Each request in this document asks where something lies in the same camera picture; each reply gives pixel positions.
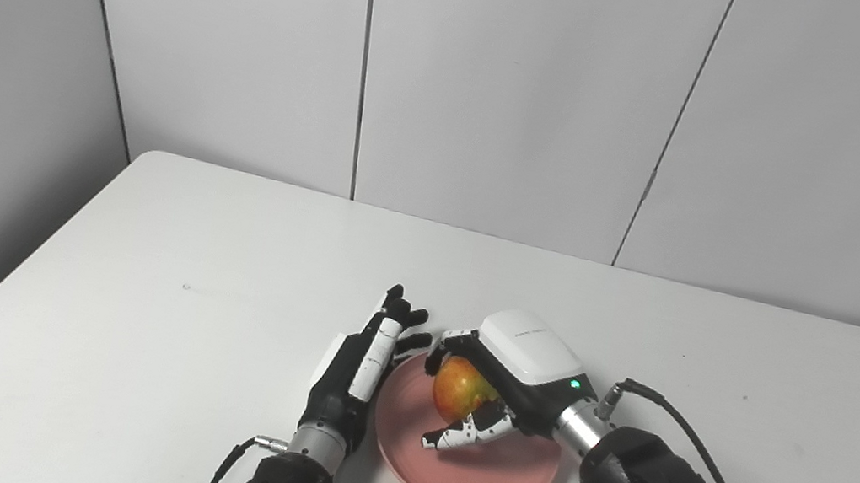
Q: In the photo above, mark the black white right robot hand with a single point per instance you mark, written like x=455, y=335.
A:
x=528, y=354

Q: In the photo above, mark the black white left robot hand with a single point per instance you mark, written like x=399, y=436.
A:
x=334, y=398

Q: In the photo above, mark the red yellow apple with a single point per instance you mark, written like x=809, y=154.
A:
x=459, y=391

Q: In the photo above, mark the pink round plate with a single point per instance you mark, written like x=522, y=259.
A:
x=471, y=482

